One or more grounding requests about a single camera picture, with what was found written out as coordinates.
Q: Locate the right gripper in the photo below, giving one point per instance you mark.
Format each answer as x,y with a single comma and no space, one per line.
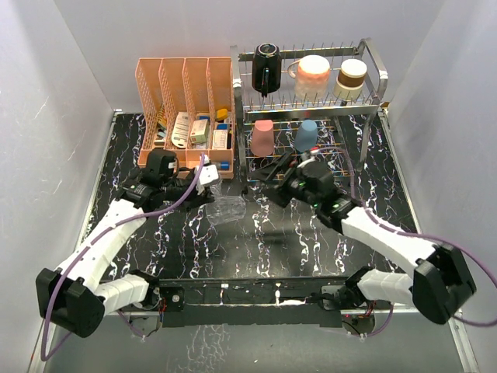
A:
269,173

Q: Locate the pink textured mug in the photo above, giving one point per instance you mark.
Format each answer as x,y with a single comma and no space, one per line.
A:
311,75

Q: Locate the black ceramic mug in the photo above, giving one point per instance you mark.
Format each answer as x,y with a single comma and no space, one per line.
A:
266,69

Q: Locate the white red-print box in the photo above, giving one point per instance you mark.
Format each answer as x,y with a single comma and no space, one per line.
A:
220,139

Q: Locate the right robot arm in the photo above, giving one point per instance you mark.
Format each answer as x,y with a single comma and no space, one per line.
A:
434,278

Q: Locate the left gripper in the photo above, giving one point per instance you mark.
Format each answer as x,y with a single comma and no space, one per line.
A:
198,200

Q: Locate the blue plastic tumbler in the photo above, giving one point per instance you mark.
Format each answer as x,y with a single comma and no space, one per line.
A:
306,136

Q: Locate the peach plastic desk organizer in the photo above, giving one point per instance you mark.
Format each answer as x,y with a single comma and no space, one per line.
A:
189,109

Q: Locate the white barcode card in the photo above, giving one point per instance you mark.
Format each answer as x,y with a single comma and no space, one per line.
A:
180,131

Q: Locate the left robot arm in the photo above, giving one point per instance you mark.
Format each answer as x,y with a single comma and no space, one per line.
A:
97,248

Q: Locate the green and white box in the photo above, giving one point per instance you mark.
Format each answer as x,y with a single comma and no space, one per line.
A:
199,131

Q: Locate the steel two-tier dish rack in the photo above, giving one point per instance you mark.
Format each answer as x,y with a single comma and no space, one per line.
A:
283,106

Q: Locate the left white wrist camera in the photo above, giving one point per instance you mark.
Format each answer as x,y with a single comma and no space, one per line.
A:
208,176

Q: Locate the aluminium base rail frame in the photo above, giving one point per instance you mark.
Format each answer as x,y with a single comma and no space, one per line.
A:
241,302

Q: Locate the brown and cream cup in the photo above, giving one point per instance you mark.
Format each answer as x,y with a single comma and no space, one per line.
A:
350,80

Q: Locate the pink plastic tumbler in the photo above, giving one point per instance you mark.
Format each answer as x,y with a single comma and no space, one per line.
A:
262,143

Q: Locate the yellow eraser block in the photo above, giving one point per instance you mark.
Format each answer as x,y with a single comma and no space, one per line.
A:
221,114

